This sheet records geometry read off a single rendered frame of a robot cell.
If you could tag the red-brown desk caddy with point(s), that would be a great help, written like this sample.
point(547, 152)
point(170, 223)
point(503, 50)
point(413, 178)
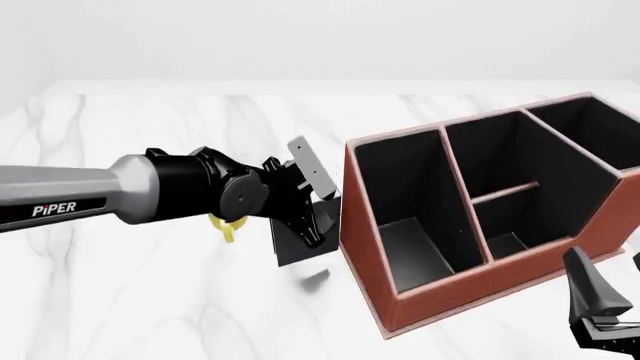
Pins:
point(500, 270)

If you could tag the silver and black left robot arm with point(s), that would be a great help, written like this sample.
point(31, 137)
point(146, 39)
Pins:
point(75, 187)

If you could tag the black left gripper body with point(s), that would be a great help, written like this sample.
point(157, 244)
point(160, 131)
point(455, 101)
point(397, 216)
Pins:
point(287, 187)

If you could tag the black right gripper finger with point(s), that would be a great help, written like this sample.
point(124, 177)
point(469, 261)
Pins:
point(636, 262)
point(592, 285)

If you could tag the small yellow object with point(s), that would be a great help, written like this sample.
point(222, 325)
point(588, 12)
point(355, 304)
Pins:
point(229, 228)

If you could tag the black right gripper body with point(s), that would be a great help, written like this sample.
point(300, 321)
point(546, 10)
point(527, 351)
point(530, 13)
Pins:
point(607, 333)

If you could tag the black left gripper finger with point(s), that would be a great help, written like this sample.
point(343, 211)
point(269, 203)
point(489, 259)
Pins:
point(313, 230)

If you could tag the black book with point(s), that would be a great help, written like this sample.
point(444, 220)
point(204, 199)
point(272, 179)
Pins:
point(292, 247)

